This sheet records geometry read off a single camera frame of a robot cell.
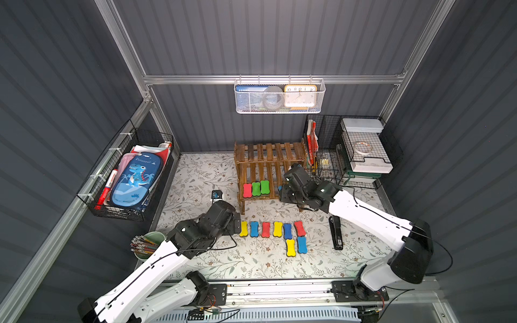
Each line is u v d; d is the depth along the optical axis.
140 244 0.68
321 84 0.89
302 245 0.85
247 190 0.84
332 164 1.16
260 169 0.94
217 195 0.63
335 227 0.87
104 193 0.64
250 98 0.92
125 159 0.72
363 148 0.95
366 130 1.01
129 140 0.77
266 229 0.90
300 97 0.88
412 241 0.42
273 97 0.87
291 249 0.84
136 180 0.64
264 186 0.86
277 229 0.89
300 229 0.89
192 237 0.46
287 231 0.89
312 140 1.15
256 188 0.85
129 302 0.39
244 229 0.89
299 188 0.59
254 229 0.89
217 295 0.74
